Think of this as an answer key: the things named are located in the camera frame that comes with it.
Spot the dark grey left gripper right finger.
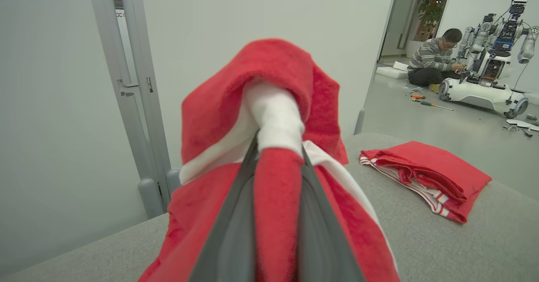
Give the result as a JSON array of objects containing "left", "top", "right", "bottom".
[{"left": 296, "top": 147, "right": 366, "bottom": 282}]

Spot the red jersey with striped trim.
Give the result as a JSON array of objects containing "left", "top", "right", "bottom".
[{"left": 359, "top": 141, "right": 492, "bottom": 223}]

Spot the yellow handled screwdriver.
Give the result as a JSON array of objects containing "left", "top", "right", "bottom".
[{"left": 413, "top": 99, "right": 454, "bottom": 111}]

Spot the seated person in striped sweater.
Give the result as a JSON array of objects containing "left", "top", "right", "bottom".
[{"left": 407, "top": 28, "right": 466, "bottom": 87}]

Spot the green potted plant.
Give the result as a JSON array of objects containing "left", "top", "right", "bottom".
[{"left": 415, "top": 0, "right": 453, "bottom": 42}]

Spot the white flat panel piece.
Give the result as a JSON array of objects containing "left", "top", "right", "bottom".
[{"left": 506, "top": 119, "right": 539, "bottom": 132}]

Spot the grey metal doorway frame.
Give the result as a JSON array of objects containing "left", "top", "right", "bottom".
[{"left": 377, "top": 0, "right": 407, "bottom": 61}]

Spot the grey metal door frame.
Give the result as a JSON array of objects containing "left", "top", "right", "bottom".
[{"left": 87, "top": 0, "right": 171, "bottom": 207}]

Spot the white foam block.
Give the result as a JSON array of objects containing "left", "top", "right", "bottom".
[{"left": 376, "top": 61, "right": 409, "bottom": 80}]

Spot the red shirt with wide white stripe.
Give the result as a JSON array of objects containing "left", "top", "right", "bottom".
[{"left": 138, "top": 38, "right": 400, "bottom": 282}]

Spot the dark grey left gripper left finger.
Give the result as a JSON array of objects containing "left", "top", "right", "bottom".
[{"left": 187, "top": 133, "right": 259, "bottom": 282}]

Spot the white disassembled humanoid robot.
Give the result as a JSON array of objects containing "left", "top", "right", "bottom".
[{"left": 438, "top": 0, "right": 539, "bottom": 119}]

